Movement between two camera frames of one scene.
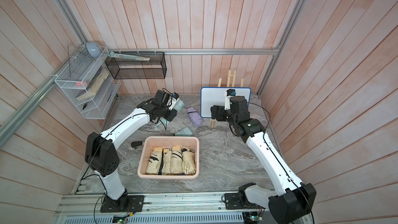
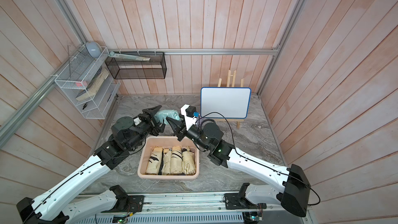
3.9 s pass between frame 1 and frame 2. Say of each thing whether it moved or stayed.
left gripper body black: moved
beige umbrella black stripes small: stayed
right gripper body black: moved
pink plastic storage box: stayed
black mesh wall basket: stayed
